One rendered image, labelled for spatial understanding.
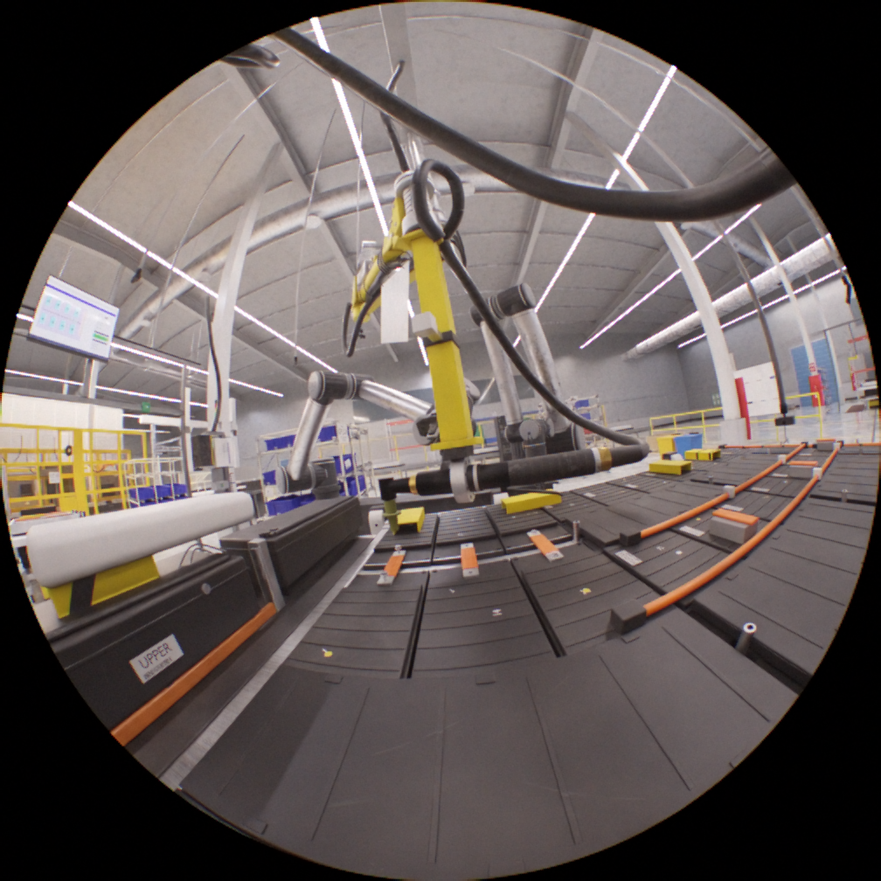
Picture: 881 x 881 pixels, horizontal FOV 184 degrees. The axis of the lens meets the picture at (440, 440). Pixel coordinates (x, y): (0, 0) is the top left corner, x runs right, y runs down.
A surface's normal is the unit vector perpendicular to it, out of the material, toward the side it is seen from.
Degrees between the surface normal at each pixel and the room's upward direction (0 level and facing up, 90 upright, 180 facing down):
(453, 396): 90
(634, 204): 118
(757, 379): 90
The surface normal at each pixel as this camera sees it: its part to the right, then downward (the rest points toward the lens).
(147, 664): 0.99, -0.15
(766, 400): -0.99, 0.15
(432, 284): -0.30, 0.02
